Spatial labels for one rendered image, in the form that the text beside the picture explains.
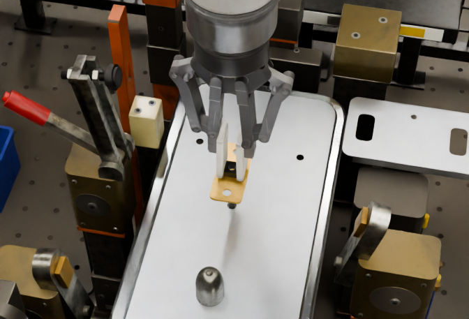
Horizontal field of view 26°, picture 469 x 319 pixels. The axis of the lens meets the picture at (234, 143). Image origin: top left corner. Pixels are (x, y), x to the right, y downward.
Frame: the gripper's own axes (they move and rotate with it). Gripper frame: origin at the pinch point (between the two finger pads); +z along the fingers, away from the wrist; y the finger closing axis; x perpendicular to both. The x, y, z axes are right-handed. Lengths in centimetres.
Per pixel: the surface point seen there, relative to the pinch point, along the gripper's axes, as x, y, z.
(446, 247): -19, -30, 41
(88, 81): 1.6, 15.3, -10.5
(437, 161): -11.6, -24.0, 10.8
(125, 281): 13.1, 9.8, 10.4
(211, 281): 13.5, -0.4, 6.3
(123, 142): -1.0, 13.3, 3.0
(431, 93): -50, -25, 41
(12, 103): 0.9, 25.3, -3.5
